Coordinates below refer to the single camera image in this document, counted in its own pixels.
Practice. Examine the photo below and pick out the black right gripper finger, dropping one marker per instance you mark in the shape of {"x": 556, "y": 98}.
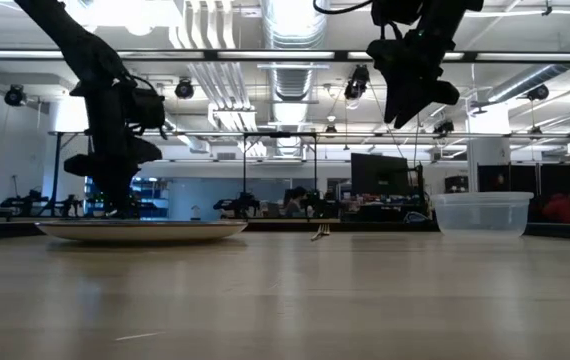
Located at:
{"x": 406, "y": 112}
{"x": 391, "y": 110}

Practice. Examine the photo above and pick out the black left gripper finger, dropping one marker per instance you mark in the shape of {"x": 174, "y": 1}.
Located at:
{"x": 126, "y": 195}
{"x": 107, "y": 195}

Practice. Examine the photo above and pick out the blue storage shelf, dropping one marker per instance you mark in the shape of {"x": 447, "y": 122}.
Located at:
{"x": 150, "y": 197}

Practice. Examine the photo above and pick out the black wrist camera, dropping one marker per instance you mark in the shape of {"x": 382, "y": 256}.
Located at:
{"x": 397, "y": 11}
{"x": 147, "y": 107}

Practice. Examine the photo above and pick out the clear plastic container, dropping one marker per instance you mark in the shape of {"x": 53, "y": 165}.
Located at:
{"x": 482, "y": 215}

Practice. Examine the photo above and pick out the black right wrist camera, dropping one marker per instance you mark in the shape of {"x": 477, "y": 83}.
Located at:
{"x": 397, "y": 11}

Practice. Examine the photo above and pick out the black room partition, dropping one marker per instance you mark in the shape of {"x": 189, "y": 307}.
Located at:
{"x": 550, "y": 177}

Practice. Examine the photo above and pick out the seated person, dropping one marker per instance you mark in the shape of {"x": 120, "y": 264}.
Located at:
{"x": 295, "y": 204}
{"x": 565, "y": 207}

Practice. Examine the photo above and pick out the black computer monitor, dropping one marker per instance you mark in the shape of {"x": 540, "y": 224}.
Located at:
{"x": 379, "y": 175}

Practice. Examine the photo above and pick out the silver ventilation duct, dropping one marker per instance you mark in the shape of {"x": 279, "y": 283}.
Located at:
{"x": 292, "y": 30}

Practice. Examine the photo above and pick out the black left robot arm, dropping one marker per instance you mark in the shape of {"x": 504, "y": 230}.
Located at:
{"x": 75, "y": 45}

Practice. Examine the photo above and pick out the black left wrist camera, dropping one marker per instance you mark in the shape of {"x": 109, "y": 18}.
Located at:
{"x": 147, "y": 107}

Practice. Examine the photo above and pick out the round ceramic plate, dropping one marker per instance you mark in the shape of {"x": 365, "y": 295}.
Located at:
{"x": 140, "y": 231}

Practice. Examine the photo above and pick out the background black robot arm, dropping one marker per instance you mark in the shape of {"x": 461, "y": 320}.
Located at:
{"x": 237, "y": 204}
{"x": 25, "y": 204}

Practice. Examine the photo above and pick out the black hanging spotlight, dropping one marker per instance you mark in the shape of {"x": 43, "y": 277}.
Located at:
{"x": 357, "y": 82}
{"x": 444, "y": 127}
{"x": 15, "y": 95}
{"x": 184, "y": 89}
{"x": 537, "y": 92}

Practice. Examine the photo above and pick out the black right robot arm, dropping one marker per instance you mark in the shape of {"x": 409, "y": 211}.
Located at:
{"x": 447, "y": 20}

